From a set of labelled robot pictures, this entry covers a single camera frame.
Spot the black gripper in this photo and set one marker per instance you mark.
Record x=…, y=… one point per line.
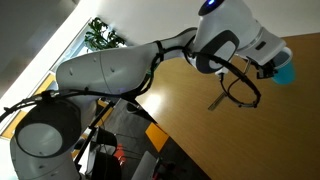
x=266, y=71

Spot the blue plastic cup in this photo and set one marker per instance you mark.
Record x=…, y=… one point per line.
x=285, y=71

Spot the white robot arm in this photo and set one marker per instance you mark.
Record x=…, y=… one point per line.
x=45, y=138

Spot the green potted plant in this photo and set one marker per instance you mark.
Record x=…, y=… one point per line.
x=101, y=36

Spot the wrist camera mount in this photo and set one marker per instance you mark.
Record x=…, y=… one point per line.
x=263, y=48

